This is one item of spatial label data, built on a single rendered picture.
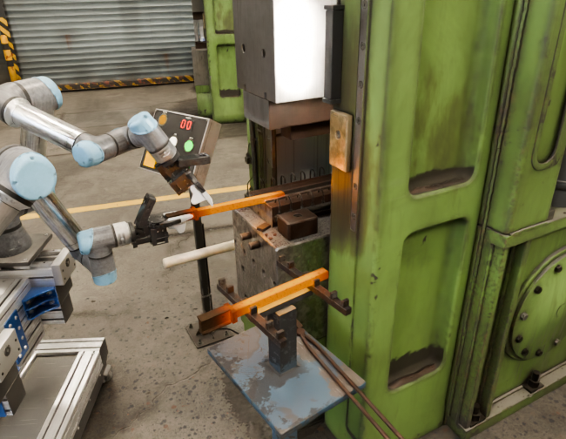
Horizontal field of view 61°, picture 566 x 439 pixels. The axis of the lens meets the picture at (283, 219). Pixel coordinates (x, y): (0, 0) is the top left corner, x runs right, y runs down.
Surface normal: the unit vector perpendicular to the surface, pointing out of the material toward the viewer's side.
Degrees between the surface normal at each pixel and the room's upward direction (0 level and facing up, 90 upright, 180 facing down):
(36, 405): 0
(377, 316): 90
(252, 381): 0
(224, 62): 90
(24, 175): 86
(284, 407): 0
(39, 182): 85
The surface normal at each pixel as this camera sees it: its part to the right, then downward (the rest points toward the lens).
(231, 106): 0.18, 0.43
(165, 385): -0.02, -0.90
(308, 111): 0.47, 0.39
